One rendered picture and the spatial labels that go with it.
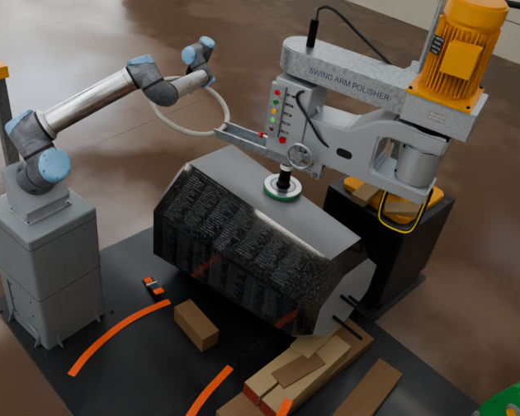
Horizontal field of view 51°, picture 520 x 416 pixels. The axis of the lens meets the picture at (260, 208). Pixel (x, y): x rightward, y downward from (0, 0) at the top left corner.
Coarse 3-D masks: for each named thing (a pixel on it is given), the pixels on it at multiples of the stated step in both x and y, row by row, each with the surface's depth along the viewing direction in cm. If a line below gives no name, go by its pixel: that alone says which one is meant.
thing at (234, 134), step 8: (232, 128) 312; (240, 128) 309; (216, 136) 307; (224, 136) 304; (232, 136) 301; (240, 136) 309; (248, 136) 309; (256, 136) 306; (240, 144) 301; (248, 144) 298; (256, 144) 295; (264, 144) 305; (256, 152) 298; (264, 152) 295; (272, 152) 292; (280, 160) 292; (312, 176) 282; (320, 176) 284
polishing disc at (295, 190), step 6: (276, 174) 315; (270, 180) 310; (276, 180) 310; (294, 180) 313; (264, 186) 306; (270, 186) 305; (276, 186) 306; (294, 186) 308; (300, 186) 309; (270, 192) 302; (276, 192) 301; (282, 192) 302; (288, 192) 303; (294, 192) 303
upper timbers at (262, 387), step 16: (336, 336) 320; (288, 352) 306; (320, 352) 309; (336, 352) 310; (272, 368) 297; (320, 368) 301; (256, 384) 288; (272, 384) 289; (304, 384) 292; (256, 400) 286; (272, 400) 282
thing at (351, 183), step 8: (344, 184) 343; (352, 184) 341; (360, 184) 342; (440, 192) 347; (376, 200) 331; (392, 200) 334; (400, 200) 335; (432, 200) 339; (440, 200) 345; (376, 208) 330; (384, 208) 326; (392, 216) 323; (400, 216) 322; (408, 216) 322
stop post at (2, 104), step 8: (0, 64) 341; (0, 72) 340; (8, 72) 344; (0, 80) 345; (0, 88) 347; (0, 96) 350; (8, 96) 354; (0, 104) 353; (8, 104) 357; (0, 112) 356; (8, 112) 360; (0, 120) 359; (8, 120) 363; (0, 128) 366; (0, 136) 373; (8, 144) 373; (8, 152) 376; (16, 152) 380; (8, 160) 379; (16, 160) 383
